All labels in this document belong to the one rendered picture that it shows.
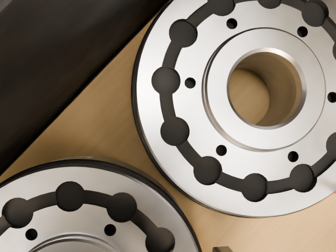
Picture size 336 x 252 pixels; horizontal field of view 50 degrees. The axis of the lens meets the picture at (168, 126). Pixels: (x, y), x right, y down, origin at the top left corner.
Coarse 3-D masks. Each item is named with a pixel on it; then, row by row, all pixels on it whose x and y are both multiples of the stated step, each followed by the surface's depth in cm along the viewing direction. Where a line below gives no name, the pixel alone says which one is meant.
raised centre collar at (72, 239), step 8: (48, 240) 13; (56, 240) 13; (64, 240) 13; (72, 240) 13; (80, 240) 13; (88, 240) 13; (96, 240) 13; (104, 240) 14; (32, 248) 13; (40, 248) 13; (48, 248) 13; (56, 248) 13; (64, 248) 13; (72, 248) 13; (80, 248) 13; (88, 248) 13; (96, 248) 13; (104, 248) 13; (112, 248) 13
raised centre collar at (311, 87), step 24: (216, 48) 14; (240, 48) 14; (264, 48) 14; (288, 48) 14; (216, 72) 14; (312, 72) 14; (216, 96) 14; (312, 96) 14; (216, 120) 14; (240, 120) 14; (288, 120) 14; (312, 120) 14; (240, 144) 14; (264, 144) 14; (288, 144) 14
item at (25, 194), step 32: (0, 192) 13; (32, 192) 13; (64, 192) 14; (96, 192) 14; (128, 192) 14; (0, 224) 14; (32, 224) 13; (64, 224) 13; (96, 224) 14; (128, 224) 14; (160, 224) 14
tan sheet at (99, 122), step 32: (128, 64) 17; (96, 96) 17; (128, 96) 17; (256, 96) 18; (64, 128) 17; (96, 128) 17; (128, 128) 17; (32, 160) 17; (128, 160) 17; (192, 224) 17; (224, 224) 17; (256, 224) 17; (288, 224) 17; (320, 224) 18
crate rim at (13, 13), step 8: (0, 0) 7; (8, 0) 7; (16, 0) 7; (24, 0) 7; (32, 0) 7; (0, 8) 7; (8, 8) 7; (16, 8) 7; (24, 8) 7; (0, 16) 7; (8, 16) 7; (16, 16) 7; (0, 24) 7; (8, 24) 7; (0, 32) 7
